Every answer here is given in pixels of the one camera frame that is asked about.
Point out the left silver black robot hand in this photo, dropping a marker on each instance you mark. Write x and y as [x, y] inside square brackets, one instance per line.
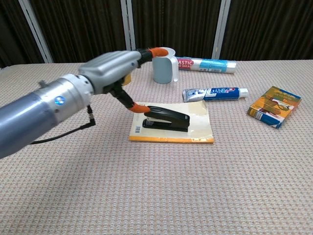
[110, 68]

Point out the black stapler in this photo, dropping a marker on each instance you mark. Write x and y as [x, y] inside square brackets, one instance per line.
[171, 117]

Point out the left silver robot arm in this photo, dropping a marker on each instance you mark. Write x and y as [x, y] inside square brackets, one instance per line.
[29, 115]

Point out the yellow notebook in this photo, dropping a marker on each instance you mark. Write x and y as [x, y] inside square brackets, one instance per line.
[200, 122]

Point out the yellow adhesive tape roll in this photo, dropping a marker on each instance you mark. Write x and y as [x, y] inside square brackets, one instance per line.
[127, 80]

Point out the dark brown curtain panel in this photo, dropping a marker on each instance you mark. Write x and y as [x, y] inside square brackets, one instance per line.
[271, 29]
[14, 34]
[176, 24]
[80, 27]

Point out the plastic wrap roll package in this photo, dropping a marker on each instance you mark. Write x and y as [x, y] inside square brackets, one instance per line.
[210, 64]

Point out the blue white toothpaste tube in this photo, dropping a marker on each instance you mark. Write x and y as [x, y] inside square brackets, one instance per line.
[215, 94]

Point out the beige woven tablecloth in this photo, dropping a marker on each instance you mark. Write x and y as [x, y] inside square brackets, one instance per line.
[171, 183]

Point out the orange blue cardboard box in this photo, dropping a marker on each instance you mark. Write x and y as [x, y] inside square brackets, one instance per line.
[271, 107]

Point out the white partition frame post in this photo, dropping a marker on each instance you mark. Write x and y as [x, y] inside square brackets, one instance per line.
[221, 27]
[36, 31]
[128, 24]

